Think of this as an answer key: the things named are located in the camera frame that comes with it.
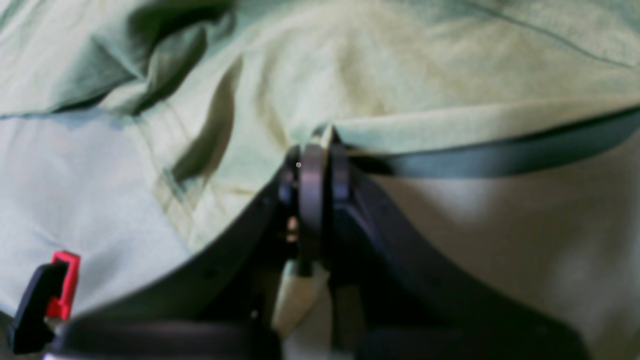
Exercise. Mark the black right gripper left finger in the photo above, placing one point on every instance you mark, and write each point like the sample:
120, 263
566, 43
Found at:
216, 306

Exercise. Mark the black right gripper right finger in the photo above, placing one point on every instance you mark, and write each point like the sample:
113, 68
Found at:
416, 303

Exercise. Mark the light green T-shirt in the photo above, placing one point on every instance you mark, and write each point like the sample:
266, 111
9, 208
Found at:
214, 92

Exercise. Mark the pale green table cloth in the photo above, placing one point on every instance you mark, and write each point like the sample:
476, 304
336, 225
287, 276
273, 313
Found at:
553, 223

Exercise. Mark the orange black clamp top left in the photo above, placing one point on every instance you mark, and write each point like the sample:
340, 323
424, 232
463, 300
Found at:
49, 295

